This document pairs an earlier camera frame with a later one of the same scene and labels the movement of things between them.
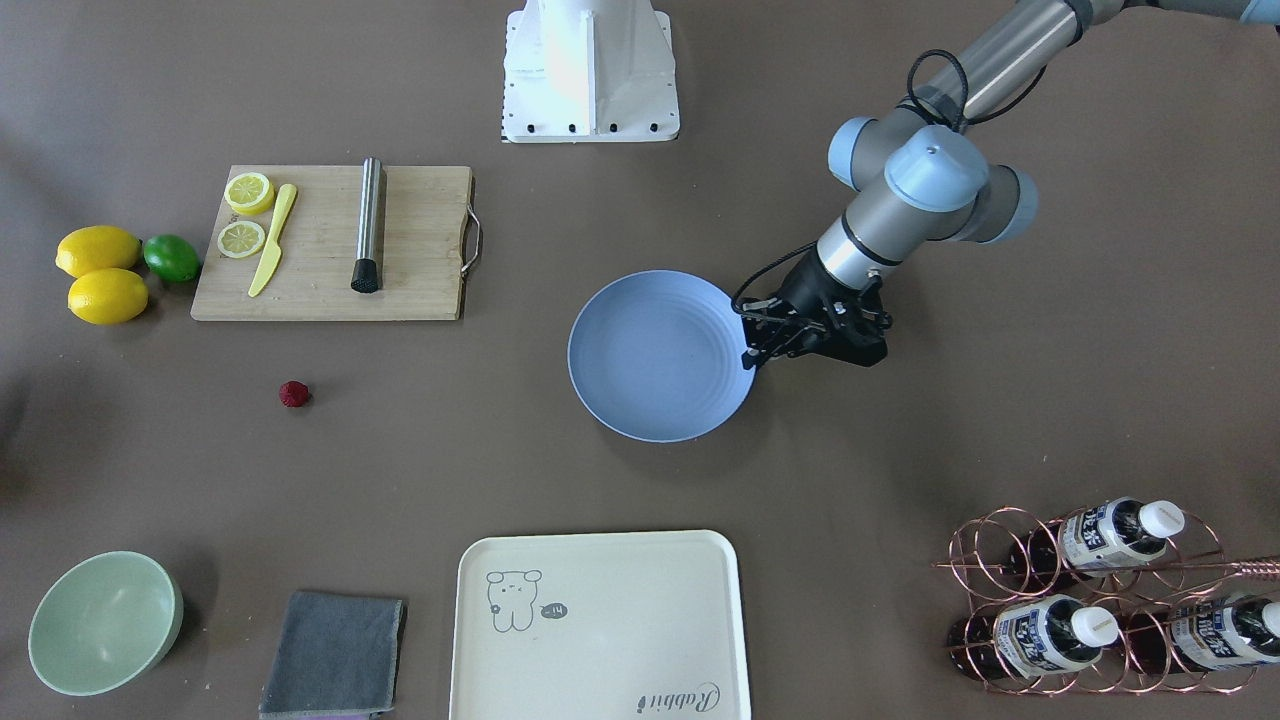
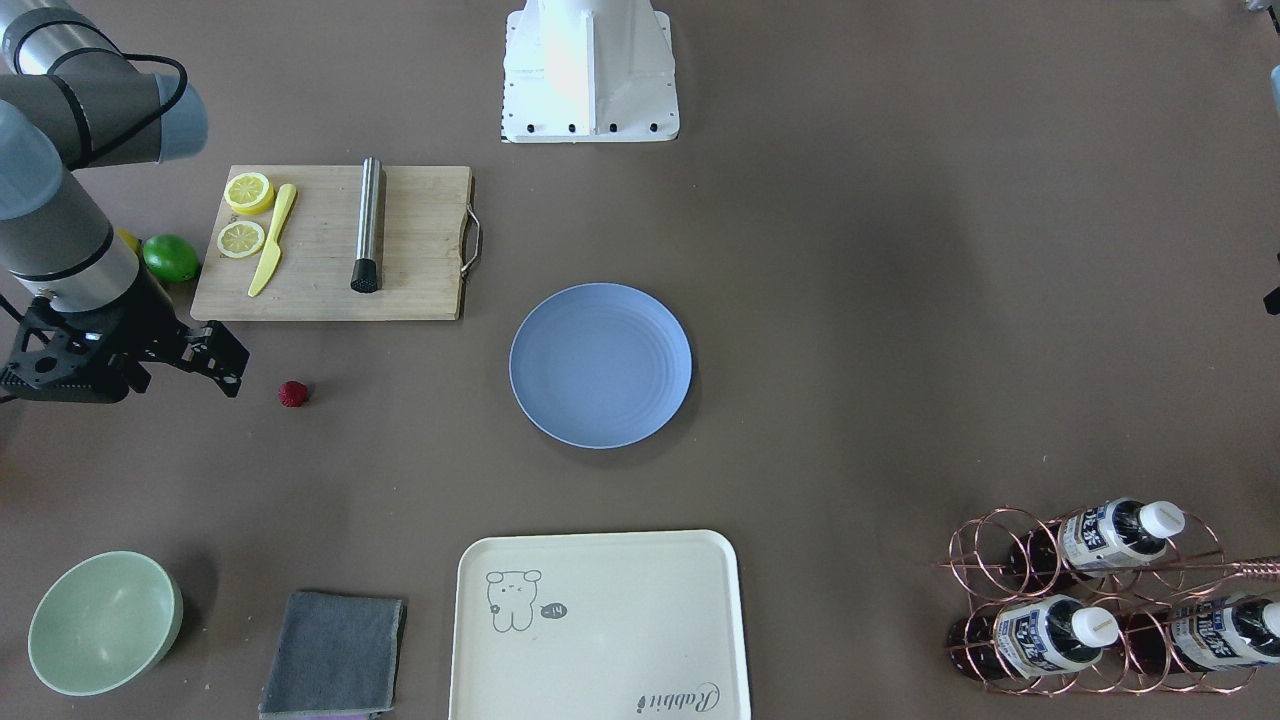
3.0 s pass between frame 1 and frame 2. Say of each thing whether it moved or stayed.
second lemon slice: stayed
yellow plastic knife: stayed
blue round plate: moved
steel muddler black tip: stayed
